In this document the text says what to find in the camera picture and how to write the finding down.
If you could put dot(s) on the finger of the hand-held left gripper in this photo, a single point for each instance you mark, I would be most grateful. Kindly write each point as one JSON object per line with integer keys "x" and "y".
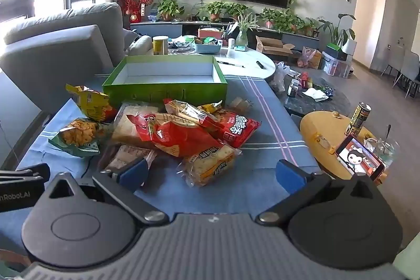
{"x": 26, "y": 173}

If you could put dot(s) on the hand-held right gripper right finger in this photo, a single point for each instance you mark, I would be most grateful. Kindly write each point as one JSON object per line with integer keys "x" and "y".
{"x": 290, "y": 175}

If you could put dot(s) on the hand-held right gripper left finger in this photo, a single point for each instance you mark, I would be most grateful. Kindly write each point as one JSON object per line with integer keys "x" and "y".
{"x": 131, "y": 173}

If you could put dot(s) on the brown wafer packet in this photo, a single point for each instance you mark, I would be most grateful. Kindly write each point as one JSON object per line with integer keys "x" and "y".
{"x": 121, "y": 157}

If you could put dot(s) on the clear bagged toast bread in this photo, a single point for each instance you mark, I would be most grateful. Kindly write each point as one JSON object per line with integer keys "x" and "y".
{"x": 126, "y": 129}

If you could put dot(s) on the large red snack bag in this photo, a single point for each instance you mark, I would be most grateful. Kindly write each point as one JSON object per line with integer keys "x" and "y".
{"x": 170, "y": 135}

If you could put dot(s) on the green cracker snack bag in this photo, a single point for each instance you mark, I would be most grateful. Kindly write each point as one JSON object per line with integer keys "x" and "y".
{"x": 78, "y": 135}

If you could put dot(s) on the red white-print snack bag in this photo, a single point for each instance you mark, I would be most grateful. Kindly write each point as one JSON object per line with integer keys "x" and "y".
{"x": 236, "y": 129}

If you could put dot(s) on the yellow label bread packet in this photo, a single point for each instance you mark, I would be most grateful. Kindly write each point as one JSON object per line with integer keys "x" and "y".
{"x": 210, "y": 175}
{"x": 210, "y": 153}

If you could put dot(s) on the striped red yellow snack bag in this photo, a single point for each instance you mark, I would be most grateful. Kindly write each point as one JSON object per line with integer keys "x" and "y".
{"x": 183, "y": 111}

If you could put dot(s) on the green cardboard box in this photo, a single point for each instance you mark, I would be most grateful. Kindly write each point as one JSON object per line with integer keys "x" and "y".
{"x": 147, "y": 93}

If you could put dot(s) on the small yellow snack packet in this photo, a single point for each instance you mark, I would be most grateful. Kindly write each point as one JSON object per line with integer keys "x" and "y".
{"x": 211, "y": 107}

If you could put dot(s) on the round wooden side table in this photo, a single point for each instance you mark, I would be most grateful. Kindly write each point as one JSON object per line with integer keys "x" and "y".
{"x": 325, "y": 127}

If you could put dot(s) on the smartphone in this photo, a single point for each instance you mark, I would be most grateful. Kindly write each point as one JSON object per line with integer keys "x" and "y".
{"x": 357, "y": 158}

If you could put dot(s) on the dark marble coffee table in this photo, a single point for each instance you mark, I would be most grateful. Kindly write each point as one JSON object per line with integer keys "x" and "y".
{"x": 331, "y": 106}

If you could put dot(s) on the white cloth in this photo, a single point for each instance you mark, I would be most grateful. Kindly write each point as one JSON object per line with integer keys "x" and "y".
{"x": 315, "y": 93}

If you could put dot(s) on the dark glass jar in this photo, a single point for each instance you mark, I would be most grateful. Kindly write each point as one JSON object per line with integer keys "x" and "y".
{"x": 293, "y": 89}

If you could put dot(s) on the clear wrapped round pastry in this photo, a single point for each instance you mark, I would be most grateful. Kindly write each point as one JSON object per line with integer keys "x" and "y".
{"x": 241, "y": 104}

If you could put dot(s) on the black yellow drink can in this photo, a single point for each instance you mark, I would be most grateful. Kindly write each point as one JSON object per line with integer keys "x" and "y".
{"x": 359, "y": 117}

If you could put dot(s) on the glass cup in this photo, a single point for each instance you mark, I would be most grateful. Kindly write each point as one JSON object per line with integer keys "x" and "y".
{"x": 384, "y": 152}

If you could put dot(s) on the small red carton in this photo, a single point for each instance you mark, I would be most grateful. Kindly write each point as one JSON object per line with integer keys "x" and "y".
{"x": 306, "y": 80}

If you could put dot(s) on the clear plastic bag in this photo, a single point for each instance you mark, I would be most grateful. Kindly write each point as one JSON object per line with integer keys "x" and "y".
{"x": 279, "y": 76}

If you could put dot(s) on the black marker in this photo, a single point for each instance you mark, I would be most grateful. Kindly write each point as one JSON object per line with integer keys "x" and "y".
{"x": 261, "y": 64}

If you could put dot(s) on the clear storage box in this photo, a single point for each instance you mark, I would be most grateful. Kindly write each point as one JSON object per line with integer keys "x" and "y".
{"x": 336, "y": 68}

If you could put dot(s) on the white oval table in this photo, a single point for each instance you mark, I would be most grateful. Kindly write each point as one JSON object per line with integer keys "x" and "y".
{"x": 242, "y": 58}

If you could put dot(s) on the black pen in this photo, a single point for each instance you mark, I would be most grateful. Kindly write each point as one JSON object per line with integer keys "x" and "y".
{"x": 229, "y": 63}

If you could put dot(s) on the white cushion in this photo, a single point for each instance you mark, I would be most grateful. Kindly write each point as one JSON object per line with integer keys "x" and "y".
{"x": 141, "y": 45}

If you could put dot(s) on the open cardboard box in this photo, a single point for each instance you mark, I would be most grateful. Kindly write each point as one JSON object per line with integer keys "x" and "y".
{"x": 272, "y": 47}

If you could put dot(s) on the yellow canister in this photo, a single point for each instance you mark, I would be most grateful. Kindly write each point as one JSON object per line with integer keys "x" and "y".
{"x": 160, "y": 45}

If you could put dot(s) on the grey sofa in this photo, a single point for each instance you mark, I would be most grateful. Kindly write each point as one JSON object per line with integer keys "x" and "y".
{"x": 65, "y": 47}

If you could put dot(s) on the green black box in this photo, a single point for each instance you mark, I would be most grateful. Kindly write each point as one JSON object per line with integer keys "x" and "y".
{"x": 336, "y": 50}

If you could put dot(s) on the small white bottle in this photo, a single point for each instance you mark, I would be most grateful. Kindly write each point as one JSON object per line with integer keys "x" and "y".
{"x": 231, "y": 43}

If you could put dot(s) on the blue plastic basket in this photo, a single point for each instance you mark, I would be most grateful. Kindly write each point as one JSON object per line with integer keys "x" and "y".
{"x": 206, "y": 48}

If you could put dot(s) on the glass vase with plant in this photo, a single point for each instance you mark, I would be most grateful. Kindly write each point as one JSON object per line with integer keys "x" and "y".
{"x": 242, "y": 37}

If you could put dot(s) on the large leaf plant white pot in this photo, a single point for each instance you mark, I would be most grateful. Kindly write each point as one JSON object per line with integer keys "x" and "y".
{"x": 341, "y": 34}

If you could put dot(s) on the leafy potted plants cluster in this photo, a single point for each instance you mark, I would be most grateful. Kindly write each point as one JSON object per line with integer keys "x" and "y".
{"x": 288, "y": 21}

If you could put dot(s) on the grey dining chairs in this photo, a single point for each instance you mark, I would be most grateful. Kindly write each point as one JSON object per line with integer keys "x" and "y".
{"x": 405, "y": 66}

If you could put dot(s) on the red box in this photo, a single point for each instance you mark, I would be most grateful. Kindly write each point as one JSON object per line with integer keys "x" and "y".
{"x": 210, "y": 33}

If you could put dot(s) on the potted green plant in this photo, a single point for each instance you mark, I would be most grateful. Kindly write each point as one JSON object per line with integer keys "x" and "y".
{"x": 216, "y": 9}
{"x": 236, "y": 9}
{"x": 169, "y": 7}

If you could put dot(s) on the red flower decoration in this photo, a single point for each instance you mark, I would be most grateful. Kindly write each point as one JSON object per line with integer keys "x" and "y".
{"x": 137, "y": 2}

